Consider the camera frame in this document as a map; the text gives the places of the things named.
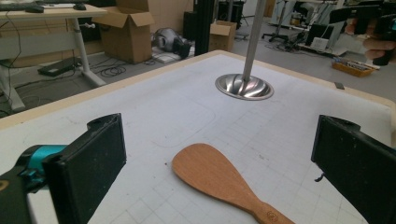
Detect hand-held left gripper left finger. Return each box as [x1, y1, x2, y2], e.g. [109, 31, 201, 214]
[41, 112, 128, 224]

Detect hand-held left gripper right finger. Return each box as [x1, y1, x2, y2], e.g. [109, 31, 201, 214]
[311, 114, 396, 224]

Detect wooden rice spatula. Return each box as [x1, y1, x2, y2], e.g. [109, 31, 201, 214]
[171, 143, 295, 224]

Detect metal utensil stand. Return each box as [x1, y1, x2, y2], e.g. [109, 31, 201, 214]
[214, 0, 275, 101]

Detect yellow parts tray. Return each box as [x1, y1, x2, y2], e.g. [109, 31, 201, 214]
[331, 57, 379, 78]

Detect white grid mat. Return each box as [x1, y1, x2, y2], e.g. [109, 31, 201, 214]
[0, 54, 393, 224]

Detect flat black device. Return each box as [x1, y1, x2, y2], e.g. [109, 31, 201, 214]
[36, 56, 82, 77]

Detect large open cardboard box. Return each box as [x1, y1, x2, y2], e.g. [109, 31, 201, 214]
[92, 0, 156, 64]

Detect white flat board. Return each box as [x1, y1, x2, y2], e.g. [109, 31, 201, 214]
[151, 46, 195, 64]

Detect small cardboard box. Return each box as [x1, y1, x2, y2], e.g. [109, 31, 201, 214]
[208, 20, 237, 53]

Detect grey vacuum cleaner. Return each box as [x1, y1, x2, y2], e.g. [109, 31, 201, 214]
[152, 27, 192, 60]

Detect beige desk with white legs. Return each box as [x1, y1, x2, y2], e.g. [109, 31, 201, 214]
[0, 3, 108, 113]

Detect black keyboard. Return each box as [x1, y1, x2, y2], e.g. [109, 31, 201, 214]
[0, 2, 45, 13]

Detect coiled black floor cable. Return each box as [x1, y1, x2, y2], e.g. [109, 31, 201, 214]
[99, 64, 127, 78]

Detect black metal frame post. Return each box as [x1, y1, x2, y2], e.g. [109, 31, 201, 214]
[193, 0, 217, 57]

